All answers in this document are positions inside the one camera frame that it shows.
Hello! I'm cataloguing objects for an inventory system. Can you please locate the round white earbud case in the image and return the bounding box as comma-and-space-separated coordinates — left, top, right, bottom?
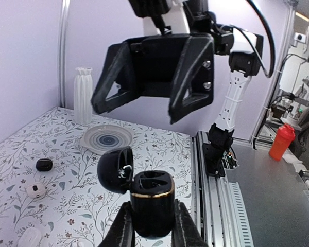
25, 182, 46, 199

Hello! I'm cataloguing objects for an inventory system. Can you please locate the aluminium front rail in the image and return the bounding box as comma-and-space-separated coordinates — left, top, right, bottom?
195, 132, 254, 246

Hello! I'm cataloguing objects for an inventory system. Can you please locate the white ribbed vase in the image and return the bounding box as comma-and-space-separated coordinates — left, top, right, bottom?
73, 67, 93, 125

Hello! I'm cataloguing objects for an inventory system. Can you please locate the small black earbud case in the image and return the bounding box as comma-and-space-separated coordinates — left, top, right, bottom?
36, 158, 53, 172

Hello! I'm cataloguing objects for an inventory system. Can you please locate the white earbud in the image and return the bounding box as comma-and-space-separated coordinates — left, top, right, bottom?
105, 216, 114, 226

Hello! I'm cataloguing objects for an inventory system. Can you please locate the swirl pattern plate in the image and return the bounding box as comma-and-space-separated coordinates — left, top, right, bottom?
79, 125, 134, 155

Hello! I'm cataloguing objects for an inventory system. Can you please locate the flat white earbud case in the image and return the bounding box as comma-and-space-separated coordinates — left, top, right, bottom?
17, 227, 41, 247

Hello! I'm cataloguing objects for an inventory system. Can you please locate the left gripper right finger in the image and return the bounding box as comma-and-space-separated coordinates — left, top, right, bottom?
171, 200, 208, 247

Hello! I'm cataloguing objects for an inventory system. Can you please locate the black earbud charging case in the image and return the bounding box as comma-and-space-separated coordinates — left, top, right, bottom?
97, 146, 175, 239

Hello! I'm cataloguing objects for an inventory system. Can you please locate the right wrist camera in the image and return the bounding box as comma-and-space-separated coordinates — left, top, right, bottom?
128, 0, 191, 36

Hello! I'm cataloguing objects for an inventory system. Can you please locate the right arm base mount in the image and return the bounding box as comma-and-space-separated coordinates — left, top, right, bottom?
202, 144, 238, 178

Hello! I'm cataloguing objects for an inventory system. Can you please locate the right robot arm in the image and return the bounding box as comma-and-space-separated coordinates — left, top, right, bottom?
91, 1, 263, 154

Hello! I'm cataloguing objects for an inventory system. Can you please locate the floral table mat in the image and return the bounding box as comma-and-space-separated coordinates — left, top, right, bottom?
0, 108, 192, 246

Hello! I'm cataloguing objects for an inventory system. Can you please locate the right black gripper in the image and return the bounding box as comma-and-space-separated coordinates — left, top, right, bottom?
91, 33, 214, 124

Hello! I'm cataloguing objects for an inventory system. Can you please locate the right metal frame post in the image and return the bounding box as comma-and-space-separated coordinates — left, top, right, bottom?
57, 0, 71, 108

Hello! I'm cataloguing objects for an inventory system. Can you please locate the red shaker bottle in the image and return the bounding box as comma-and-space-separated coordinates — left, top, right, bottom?
268, 123, 295, 161

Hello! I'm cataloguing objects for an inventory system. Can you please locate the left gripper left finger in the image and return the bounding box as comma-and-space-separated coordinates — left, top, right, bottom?
99, 202, 135, 247

